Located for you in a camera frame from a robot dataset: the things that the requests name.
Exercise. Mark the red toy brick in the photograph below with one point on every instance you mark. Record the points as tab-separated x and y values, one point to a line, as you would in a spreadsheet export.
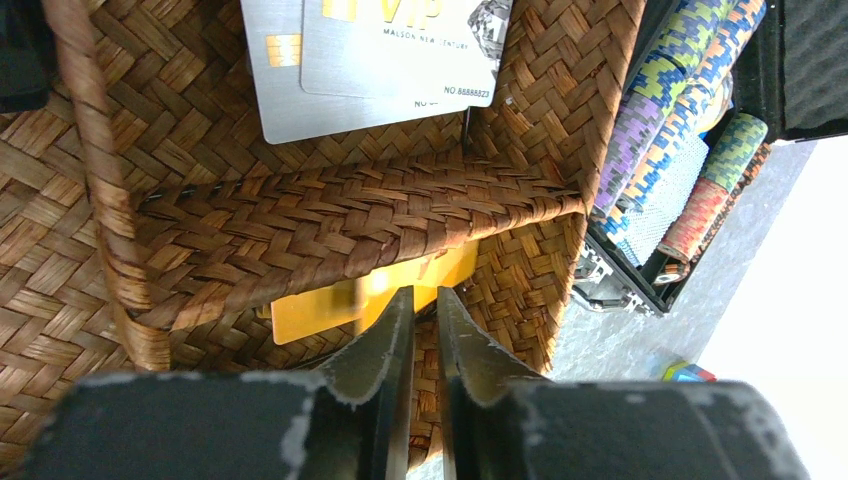
702	375

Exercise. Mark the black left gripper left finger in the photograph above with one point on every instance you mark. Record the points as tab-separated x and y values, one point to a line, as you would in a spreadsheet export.
349	418

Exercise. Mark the black poker chip case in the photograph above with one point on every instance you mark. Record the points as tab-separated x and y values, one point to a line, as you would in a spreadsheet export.
791	74

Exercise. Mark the blue toy brick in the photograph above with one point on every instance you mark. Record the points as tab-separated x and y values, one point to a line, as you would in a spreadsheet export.
688	373

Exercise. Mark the red green chip stack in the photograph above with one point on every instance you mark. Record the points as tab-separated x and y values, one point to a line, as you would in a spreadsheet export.
723	169

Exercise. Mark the purple green chip stack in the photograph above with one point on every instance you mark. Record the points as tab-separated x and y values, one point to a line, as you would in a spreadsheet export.
671	59

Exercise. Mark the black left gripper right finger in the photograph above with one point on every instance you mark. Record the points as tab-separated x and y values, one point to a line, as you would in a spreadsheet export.
503	420

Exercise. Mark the brown woven divided basket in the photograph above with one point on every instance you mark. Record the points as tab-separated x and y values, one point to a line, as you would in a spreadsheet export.
144	219

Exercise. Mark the purple grey chip stack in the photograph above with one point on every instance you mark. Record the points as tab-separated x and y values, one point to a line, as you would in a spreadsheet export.
732	35

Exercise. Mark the brown orange chip stack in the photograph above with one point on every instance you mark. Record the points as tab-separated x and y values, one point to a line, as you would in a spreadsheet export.
675	271

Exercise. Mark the blue playing card deck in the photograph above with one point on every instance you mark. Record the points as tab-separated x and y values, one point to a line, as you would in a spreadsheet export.
637	234

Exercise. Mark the yellow toy brick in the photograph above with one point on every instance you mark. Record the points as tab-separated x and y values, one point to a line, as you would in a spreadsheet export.
672	371

